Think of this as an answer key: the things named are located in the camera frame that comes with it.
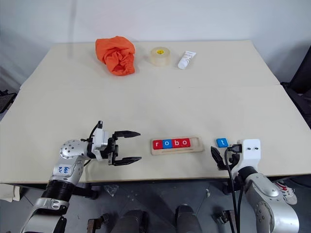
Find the clear tape roll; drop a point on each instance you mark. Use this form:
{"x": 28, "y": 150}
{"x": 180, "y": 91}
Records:
{"x": 160, "y": 57}

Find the red letter tile r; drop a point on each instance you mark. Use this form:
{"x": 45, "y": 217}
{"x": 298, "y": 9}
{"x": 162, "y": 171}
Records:
{"x": 157, "y": 144}

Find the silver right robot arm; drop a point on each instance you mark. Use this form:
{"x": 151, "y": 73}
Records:
{"x": 267, "y": 196}

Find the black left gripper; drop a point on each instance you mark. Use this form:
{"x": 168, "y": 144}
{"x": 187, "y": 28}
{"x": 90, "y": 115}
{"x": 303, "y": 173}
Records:
{"x": 112, "y": 150}

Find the blue letter tile t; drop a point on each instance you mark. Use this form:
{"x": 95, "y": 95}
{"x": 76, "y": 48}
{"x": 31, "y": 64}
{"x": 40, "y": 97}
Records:
{"x": 221, "y": 142}

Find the crumpled orange cloth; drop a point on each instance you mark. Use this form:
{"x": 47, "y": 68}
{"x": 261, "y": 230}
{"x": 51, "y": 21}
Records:
{"x": 115, "y": 55}

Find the black chair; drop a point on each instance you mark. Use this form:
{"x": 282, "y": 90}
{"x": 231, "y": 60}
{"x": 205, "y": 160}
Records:
{"x": 300, "y": 80}

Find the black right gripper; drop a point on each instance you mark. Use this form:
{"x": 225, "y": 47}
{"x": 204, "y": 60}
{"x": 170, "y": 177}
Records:
{"x": 229, "y": 163}

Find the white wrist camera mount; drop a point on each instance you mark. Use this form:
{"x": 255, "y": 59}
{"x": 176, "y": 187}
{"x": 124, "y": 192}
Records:
{"x": 252, "y": 155}
{"x": 98, "y": 139}

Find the clear plastic bag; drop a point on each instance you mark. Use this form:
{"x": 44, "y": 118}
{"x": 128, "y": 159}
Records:
{"x": 111, "y": 189}

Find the blue letter tile o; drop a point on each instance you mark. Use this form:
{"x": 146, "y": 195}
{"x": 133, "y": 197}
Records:
{"x": 167, "y": 144}

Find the red and white shoe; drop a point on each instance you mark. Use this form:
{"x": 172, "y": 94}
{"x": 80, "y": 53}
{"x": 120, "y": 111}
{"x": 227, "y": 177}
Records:
{"x": 288, "y": 193}

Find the light wooden letter tray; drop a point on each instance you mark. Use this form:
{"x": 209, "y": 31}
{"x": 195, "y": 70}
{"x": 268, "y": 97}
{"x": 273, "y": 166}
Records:
{"x": 196, "y": 145}

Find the red letter tile o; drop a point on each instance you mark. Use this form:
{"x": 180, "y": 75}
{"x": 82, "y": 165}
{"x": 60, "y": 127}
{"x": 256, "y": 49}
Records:
{"x": 185, "y": 142}

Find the red letter tile b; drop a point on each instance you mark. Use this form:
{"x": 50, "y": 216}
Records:
{"x": 176, "y": 143}

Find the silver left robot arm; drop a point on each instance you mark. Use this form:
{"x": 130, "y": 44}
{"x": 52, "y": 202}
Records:
{"x": 70, "y": 149}

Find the white cream tube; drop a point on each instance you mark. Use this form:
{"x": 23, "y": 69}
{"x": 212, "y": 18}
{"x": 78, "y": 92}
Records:
{"x": 186, "y": 60}

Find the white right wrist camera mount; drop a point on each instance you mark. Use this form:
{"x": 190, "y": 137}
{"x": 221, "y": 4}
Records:
{"x": 252, "y": 155}

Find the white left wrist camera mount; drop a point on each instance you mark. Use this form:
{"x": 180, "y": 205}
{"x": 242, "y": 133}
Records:
{"x": 98, "y": 139}

